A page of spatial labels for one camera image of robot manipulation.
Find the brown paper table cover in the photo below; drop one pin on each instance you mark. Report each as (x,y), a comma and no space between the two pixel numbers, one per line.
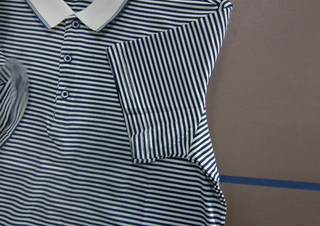
(263,113)

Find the navy white striped polo shirt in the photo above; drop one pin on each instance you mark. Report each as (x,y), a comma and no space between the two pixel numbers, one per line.
(103,116)

